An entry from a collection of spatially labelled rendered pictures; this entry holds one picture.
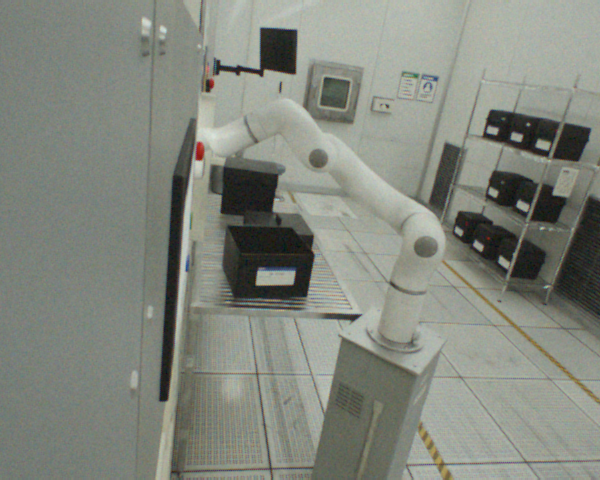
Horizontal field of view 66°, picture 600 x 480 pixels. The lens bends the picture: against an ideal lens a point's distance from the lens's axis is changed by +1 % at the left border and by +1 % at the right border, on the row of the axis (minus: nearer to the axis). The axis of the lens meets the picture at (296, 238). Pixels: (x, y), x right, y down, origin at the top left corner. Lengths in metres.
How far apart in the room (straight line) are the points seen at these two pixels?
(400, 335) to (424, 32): 5.13
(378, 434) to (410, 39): 5.22
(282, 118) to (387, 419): 0.98
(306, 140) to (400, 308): 0.59
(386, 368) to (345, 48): 4.87
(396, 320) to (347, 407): 0.35
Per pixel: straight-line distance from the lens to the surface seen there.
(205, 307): 1.55
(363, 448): 1.69
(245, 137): 1.38
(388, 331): 1.52
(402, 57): 6.19
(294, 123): 1.34
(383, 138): 6.22
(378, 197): 1.36
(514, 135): 4.40
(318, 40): 5.88
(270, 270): 1.59
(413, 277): 1.42
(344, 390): 1.61
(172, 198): 0.22
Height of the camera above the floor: 1.54
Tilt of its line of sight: 20 degrees down
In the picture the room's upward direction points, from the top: 9 degrees clockwise
